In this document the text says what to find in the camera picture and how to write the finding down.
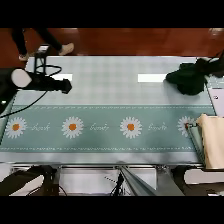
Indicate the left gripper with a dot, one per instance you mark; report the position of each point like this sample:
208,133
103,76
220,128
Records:
60,86

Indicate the black garment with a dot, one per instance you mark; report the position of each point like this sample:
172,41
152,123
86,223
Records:
188,79

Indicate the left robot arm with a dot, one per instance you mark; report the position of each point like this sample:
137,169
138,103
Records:
20,78

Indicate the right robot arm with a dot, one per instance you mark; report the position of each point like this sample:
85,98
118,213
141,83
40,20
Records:
217,67

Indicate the person's legs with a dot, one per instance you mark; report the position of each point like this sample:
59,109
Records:
50,38

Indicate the beige garment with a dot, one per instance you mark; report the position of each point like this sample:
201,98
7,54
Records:
213,140

